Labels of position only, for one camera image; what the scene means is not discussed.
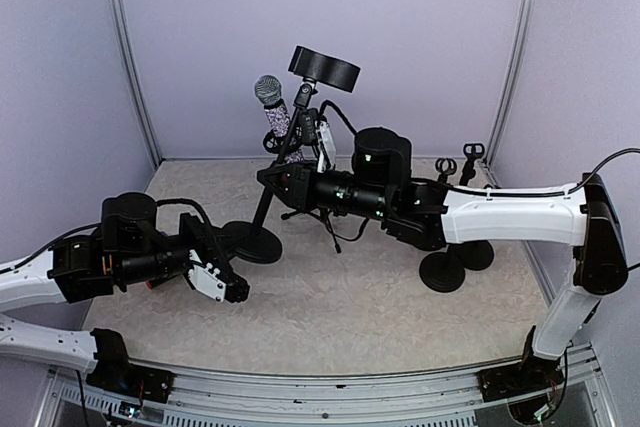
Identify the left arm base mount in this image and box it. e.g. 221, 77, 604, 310
86, 361, 175, 404

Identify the glitter silver-head microphone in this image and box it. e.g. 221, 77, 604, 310
254, 75, 291, 154

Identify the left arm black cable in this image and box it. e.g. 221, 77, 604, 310
154, 196, 211, 228

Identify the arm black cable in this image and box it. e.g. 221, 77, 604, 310
154, 196, 211, 228
318, 99, 640, 198

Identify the aluminium front rail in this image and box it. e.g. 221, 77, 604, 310
34, 341, 616, 427

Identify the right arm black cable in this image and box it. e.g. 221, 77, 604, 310
318, 99, 640, 198

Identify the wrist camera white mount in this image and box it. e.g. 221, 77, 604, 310
298, 108, 336, 173
186, 261, 250, 303

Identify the black stand for teal mic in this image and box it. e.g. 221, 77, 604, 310
458, 240, 495, 271

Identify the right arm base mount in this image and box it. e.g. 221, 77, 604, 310
477, 361, 565, 402

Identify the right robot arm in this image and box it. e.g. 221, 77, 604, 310
257, 127, 629, 391

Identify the black stand for orange mic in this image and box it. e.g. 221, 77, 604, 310
434, 158, 458, 183

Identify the aluminium frame post left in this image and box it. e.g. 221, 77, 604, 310
109, 0, 163, 170

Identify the aluminium frame post right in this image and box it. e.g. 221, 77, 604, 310
486, 0, 535, 167

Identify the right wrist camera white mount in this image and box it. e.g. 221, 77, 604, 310
298, 108, 336, 173

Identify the aluminium frame post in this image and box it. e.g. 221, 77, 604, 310
109, 0, 163, 170
486, 0, 535, 167

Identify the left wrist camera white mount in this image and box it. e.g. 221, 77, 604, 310
186, 261, 250, 303

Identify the black round-base mic stand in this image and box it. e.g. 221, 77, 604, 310
226, 46, 361, 264

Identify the black tripod mic stand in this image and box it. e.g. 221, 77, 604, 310
261, 131, 351, 254

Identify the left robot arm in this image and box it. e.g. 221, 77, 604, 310
1, 192, 249, 392

